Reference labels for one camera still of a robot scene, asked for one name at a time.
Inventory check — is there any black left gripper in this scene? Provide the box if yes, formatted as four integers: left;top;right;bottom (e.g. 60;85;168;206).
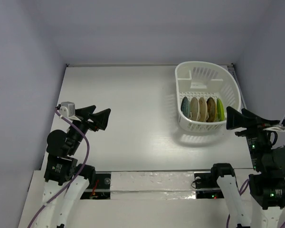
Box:
68;104;111;153

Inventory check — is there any brown and yellow patterned plate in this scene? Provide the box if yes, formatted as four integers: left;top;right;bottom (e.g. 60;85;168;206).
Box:
206;97;218;123

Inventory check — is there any cream floral plate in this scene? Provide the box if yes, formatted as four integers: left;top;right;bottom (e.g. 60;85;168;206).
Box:
199;97;208;122

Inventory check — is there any cream plate with black blotch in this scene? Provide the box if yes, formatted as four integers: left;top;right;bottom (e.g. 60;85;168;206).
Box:
190;97;200;121

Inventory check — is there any blue patterned plate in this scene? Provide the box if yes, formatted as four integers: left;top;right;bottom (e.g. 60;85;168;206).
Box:
180;96;190;119

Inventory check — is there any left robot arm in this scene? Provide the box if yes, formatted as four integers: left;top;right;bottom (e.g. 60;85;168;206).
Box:
28;102;111;228

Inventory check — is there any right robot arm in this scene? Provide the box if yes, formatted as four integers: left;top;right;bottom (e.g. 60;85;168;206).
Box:
209;106;285;228

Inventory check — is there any white plastic dish rack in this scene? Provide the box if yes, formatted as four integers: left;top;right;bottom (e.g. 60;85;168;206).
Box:
175;61;242;133

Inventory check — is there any green plate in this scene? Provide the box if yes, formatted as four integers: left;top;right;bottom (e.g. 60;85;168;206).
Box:
217;98;225;122

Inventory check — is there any left base electronics bay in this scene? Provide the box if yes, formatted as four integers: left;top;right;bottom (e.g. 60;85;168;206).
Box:
80;172;111;200

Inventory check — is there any base electronics bay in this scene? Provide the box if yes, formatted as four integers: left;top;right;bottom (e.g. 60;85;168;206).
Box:
80;172;111;200
191;172;224;199

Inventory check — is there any white foam strip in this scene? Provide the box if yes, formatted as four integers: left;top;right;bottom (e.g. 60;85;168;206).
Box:
110;171;196;200

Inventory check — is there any right base electronics bay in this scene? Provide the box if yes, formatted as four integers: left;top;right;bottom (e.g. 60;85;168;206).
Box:
191;172;224;199

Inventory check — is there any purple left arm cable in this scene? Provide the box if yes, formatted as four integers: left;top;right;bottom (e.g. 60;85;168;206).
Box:
28;106;90;228

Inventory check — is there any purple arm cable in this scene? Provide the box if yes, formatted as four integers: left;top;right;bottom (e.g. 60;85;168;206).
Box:
28;106;90;228
226;120;285;228

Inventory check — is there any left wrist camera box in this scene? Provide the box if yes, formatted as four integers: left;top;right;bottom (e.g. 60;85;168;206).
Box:
57;102;76;118

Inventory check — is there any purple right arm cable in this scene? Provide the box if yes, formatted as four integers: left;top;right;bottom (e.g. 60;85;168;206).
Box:
226;120;285;228

